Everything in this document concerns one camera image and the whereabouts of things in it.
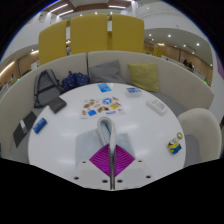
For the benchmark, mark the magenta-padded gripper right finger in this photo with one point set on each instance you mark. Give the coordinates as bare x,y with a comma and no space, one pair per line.
124,160

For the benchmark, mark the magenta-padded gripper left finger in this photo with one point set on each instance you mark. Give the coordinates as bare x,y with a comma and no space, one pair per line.
100,161

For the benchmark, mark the light blue printed towel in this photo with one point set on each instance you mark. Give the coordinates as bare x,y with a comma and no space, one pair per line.
87,143

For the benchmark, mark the yellow blue toy figure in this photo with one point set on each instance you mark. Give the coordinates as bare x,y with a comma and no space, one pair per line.
174,146

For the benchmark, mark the colourful sticker sheet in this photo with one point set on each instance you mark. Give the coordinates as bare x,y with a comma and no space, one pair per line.
102,107

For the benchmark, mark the flat white box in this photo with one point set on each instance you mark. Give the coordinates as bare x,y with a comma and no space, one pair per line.
156,106

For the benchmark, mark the small blue white card box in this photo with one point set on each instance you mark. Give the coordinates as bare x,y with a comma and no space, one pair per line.
133,91

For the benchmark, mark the dark brown wallet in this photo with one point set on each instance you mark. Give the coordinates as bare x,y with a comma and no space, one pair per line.
57,104

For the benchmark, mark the dark laptop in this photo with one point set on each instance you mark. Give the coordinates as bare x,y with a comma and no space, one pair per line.
24,130

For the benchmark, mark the white armchair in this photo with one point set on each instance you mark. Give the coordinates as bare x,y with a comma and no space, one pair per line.
200,128

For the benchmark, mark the dark blue dotted umbrella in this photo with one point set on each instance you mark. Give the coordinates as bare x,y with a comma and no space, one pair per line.
76,81

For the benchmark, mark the yellow-green cushion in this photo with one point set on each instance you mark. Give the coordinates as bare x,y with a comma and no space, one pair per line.
144,77

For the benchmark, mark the grey cushion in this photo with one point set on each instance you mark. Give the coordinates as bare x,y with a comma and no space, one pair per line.
106,72

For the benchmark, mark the grey black backpack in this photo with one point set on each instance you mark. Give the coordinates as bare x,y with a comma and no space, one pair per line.
46,88

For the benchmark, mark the curved beige sofa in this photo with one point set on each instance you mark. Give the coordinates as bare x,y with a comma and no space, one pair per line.
180,83

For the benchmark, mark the person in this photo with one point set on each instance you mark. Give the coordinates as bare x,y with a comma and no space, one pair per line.
190,65
185,62

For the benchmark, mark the ceiling lights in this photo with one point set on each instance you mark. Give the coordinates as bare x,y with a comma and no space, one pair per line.
59,7

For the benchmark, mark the purple wall poster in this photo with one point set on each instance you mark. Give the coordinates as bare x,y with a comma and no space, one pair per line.
221,68

